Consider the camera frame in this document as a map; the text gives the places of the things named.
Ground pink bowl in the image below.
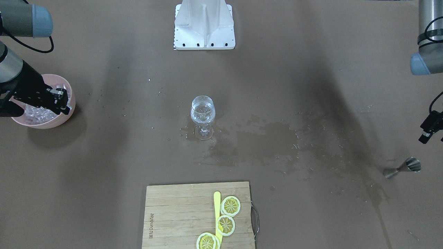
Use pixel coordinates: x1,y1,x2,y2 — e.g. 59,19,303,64
9,74,76,129

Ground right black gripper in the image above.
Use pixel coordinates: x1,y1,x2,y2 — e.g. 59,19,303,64
0,66,72,118

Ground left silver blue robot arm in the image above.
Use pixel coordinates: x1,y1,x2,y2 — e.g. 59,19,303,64
410,0,443,144

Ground lemon slice near handle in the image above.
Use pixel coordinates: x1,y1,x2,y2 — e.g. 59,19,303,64
220,196,241,217

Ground steel cocktail jigger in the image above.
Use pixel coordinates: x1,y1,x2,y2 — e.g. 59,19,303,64
382,157,422,179

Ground far lemon slice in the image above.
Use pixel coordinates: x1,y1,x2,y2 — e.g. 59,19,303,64
195,233,220,249

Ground bamboo cutting board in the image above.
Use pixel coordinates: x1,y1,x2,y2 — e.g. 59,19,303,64
141,181,256,249

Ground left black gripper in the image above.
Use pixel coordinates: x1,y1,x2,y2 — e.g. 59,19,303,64
419,110,443,144

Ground yellow plastic knife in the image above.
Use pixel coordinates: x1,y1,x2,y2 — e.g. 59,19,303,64
213,191,223,249

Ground middle lemon slice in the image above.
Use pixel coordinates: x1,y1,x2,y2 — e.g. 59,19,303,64
215,215,236,236

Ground pile of clear ice cubes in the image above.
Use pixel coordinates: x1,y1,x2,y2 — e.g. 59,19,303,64
23,80,72,124

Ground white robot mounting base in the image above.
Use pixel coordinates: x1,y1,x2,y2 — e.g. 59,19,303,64
173,0,236,50

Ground clear wine glass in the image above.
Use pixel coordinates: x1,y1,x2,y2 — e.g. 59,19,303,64
190,95,216,140

